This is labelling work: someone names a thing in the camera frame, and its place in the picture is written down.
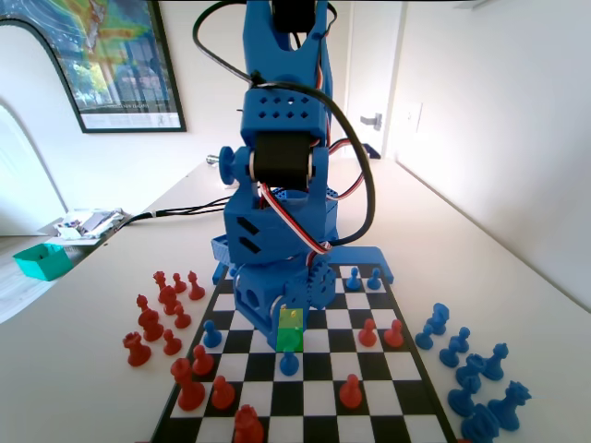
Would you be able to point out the framed map poster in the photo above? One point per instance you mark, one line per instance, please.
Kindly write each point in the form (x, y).
(124, 69)

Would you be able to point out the blue arm base plate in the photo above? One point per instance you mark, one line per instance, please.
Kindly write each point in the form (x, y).
(365, 256)

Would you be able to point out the small blue printed part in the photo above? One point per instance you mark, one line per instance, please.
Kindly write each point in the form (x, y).
(373, 152)

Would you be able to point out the pile of papers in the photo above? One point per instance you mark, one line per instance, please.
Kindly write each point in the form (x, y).
(92, 221)

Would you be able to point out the teal plastic box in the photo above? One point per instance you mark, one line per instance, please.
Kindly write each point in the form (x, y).
(46, 265)

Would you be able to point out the blue chess pawn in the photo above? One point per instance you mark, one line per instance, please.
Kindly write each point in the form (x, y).
(353, 279)
(449, 355)
(212, 336)
(424, 339)
(289, 363)
(374, 279)

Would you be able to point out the red chess bishop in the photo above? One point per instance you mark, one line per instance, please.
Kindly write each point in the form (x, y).
(142, 302)
(196, 286)

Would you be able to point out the black and white chessboard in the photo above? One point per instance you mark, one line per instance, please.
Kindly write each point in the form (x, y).
(323, 369)

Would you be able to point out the red chess knight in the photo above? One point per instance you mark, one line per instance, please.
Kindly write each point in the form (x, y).
(168, 300)
(150, 325)

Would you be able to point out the tall red chess queen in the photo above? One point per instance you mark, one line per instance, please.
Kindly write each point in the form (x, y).
(187, 385)

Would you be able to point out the small metal cylinder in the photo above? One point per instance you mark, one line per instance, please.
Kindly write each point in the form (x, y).
(212, 159)

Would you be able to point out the red chess rook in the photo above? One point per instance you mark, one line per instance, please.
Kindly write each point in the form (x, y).
(136, 350)
(248, 424)

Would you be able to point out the red chess pawn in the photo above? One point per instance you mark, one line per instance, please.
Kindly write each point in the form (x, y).
(181, 317)
(201, 361)
(222, 393)
(178, 283)
(394, 334)
(171, 343)
(367, 333)
(351, 392)

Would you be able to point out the large blue chess queen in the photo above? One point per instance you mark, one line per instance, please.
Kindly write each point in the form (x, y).
(510, 406)

